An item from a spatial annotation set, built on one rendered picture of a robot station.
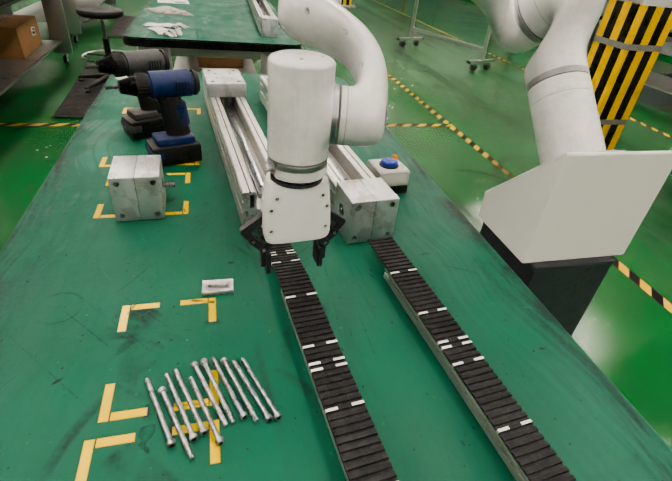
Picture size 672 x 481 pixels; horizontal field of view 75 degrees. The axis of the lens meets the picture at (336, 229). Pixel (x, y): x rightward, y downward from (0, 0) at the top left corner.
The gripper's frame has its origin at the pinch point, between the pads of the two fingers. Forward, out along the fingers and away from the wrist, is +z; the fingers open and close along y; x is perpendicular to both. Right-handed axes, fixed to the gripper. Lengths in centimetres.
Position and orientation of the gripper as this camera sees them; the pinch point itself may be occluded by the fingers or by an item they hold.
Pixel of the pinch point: (292, 259)
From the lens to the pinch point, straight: 71.4
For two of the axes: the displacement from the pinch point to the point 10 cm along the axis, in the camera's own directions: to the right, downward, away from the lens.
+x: -3.3, -5.5, 7.7
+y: 9.4, -1.1, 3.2
